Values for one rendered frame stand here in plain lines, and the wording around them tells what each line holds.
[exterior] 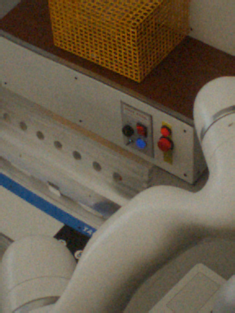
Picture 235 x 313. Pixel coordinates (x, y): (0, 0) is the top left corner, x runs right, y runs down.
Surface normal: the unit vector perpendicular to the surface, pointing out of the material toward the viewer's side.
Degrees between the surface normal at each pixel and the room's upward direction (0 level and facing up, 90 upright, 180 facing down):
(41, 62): 90
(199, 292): 0
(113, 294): 74
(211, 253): 0
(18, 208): 0
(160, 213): 56
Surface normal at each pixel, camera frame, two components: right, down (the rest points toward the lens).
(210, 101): -0.61, -0.47
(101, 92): -0.58, 0.65
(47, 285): 0.12, -0.67
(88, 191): -0.59, 0.48
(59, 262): 0.47, -0.66
